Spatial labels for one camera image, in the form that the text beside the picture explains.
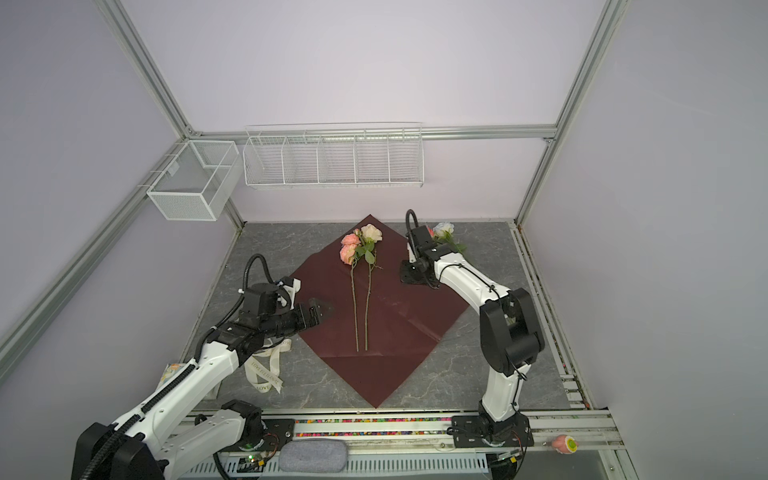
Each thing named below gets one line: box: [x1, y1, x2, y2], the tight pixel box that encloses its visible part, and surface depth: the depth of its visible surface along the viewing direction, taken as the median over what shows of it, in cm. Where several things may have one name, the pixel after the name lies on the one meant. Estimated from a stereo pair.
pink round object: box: [552, 434, 579, 454], surface depth 69 cm
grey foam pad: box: [279, 439, 348, 473], surface depth 71 cm
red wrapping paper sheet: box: [291, 214, 470, 408], surface depth 93 cm
